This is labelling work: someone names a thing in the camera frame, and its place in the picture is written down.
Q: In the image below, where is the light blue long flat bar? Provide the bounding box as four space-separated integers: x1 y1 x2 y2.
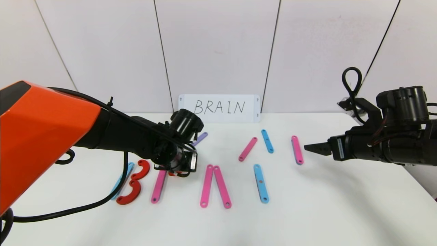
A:
109 162 135 201
253 164 270 204

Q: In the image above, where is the white sign reading BRAIN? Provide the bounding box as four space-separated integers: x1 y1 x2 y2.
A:
178 94 261 123

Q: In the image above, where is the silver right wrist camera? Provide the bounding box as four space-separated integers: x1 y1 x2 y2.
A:
337 97 362 118

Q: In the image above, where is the black looped right arm cable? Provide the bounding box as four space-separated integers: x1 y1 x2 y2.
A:
342 67 367 120

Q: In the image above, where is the short purple flat bar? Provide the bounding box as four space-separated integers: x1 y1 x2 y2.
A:
193 132 208 147

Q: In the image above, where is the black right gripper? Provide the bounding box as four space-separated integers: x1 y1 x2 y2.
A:
304 130 382 162

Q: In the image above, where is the large red curved piece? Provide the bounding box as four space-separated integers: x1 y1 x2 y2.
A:
116 179 142 205

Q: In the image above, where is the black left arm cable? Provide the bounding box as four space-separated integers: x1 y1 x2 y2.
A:
0 87 198 246

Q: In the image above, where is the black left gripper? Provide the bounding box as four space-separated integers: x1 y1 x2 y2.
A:
154 151 198 173

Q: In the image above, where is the light blue medium flat bar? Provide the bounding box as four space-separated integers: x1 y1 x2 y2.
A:
261 129 274 154

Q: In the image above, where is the pink bar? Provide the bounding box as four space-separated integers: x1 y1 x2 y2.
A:
238 137 258 162
200 164 214 208
151 169 168 204
291 136 305 165
213 165 232 209

